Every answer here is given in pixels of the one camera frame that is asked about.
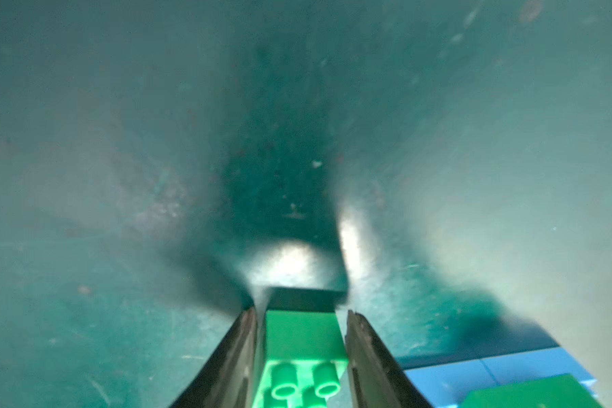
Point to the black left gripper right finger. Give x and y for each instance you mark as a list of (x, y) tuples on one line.
[(376, 379)]

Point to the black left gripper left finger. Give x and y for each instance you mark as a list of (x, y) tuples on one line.
[(226, 379)]

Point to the blue lego plate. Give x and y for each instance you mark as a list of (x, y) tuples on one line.
[(448, 381)]

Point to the green lego brick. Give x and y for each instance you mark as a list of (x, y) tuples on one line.
[(562, 391), (302, 356)]

